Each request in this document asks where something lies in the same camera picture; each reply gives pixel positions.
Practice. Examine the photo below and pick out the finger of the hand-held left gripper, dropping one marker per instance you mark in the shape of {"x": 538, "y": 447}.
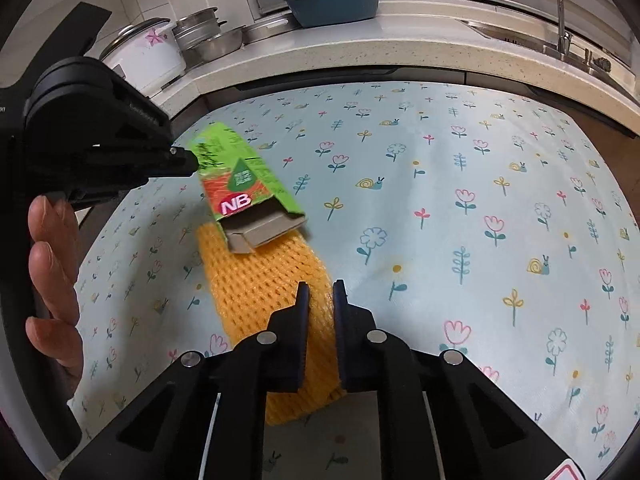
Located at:
{"x": 175, "y": 162}

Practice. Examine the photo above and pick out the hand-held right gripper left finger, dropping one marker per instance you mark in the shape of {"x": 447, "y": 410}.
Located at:
{"x": 302, "y": 320}

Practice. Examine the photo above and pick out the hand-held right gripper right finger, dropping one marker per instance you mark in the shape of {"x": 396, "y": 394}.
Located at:
{"x": 340, "y": 320}

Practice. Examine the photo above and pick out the yellow foam net sleeve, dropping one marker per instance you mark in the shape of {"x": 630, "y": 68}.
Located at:
{"x": 255, "y": 285}

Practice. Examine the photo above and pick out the green cardboard box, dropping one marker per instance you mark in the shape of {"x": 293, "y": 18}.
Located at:
{"x": 235, "y": 180}

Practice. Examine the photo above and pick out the person's left hand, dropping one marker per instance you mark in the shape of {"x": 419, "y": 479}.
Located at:
{"x": 55, "y": 270}

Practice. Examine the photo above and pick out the white flowered rice cooker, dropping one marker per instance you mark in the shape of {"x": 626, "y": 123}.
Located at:
{"x": 150, "y": 55}

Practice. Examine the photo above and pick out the black appliance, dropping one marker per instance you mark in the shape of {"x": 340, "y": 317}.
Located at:
{"x": 87, "y": 25}

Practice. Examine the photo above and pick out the steel bowl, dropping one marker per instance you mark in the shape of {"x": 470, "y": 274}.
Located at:
{"x": 217, "y": 47}

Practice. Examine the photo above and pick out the flat steel tray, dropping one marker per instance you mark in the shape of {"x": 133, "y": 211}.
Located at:
{"x": 267, "y": 30}

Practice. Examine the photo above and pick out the floral patterned tablecloth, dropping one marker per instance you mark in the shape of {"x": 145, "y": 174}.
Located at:
{"x": 450, "y": 160}

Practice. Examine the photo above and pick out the blue plastic basin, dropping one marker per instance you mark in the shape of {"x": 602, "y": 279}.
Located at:
{"x": 335, "y": 10}

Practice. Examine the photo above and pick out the speckled kitchen counter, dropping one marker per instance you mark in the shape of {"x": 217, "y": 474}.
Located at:
{"x": 400, "y": 55}

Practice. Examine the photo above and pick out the stainless steel sink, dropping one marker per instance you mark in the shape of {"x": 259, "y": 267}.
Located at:
{"x": 515, "y": 37}

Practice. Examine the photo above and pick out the steel wool scrubber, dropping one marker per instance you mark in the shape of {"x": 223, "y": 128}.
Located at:
{"x": 601, "y": 65}

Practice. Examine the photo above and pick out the chrome kitchen faucet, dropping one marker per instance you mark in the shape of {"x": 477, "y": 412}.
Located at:
{"x": 559, "y": 10}

